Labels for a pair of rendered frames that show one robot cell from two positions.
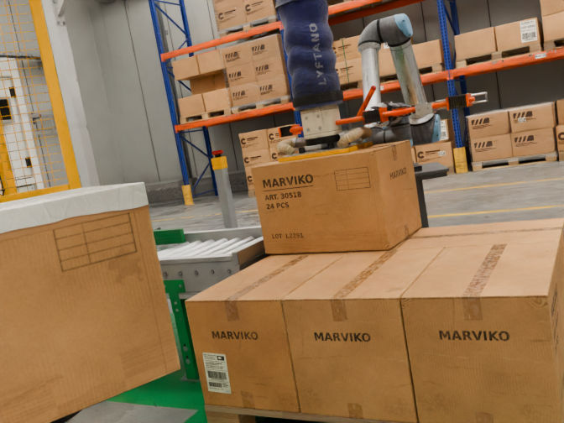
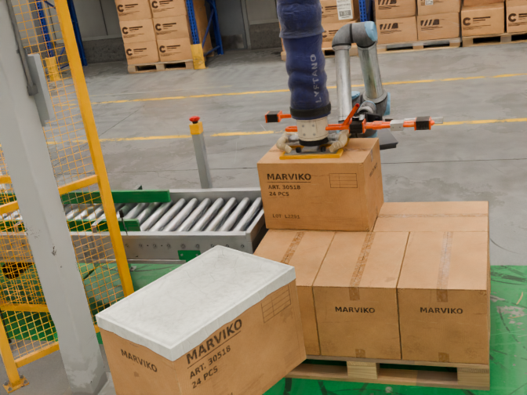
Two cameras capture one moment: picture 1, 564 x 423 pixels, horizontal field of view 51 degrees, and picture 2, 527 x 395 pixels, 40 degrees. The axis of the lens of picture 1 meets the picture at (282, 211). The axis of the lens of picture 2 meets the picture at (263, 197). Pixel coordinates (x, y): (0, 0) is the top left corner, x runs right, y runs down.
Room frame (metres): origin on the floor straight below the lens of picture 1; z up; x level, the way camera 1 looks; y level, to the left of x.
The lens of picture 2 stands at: (-1.11, 0.73, 2.23)
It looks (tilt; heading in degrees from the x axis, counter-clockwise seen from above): 22 degrees down; 350
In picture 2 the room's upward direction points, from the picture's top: 8 degrees counter-clockwise
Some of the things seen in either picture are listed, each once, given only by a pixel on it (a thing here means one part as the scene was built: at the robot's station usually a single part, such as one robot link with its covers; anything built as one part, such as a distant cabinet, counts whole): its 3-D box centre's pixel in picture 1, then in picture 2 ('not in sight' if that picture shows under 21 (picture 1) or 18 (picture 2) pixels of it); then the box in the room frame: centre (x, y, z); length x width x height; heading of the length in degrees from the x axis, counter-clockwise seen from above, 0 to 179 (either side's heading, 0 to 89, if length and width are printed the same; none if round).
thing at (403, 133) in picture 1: (399, 137); (367, 128); (2.77, -0.61, 0.96); 0.12 x 0.09 x 0.12; 64
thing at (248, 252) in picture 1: (274, 239); (266, 211); (2.77, 0.06, 0.58); 0.70 x 0.03 x 0.06; 151
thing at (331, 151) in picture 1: (316, 150); (310, 151); (2.54, -0.19, 0.97); 0.34 x 0.10 x 0.05; 60
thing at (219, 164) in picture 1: (233, 238); (208, 193); (3.49, 0.32, 0.50); 0.07 x 0.07 x 1.00; 61
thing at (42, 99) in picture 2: not in sight; (27, 88); (2.35, 1.16, 1.62); 0.20 x 0.05 x 0.30; 61
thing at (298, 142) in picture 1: (324, 139); (314, 139); (2.62, -0.24, 1.01); 0.34 x 0.25 x 0.06; 60
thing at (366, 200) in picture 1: (336, 197); (322, 183); (2.61, -0.25, 0.75); 0.60 x 0.40 x 0.40; 57
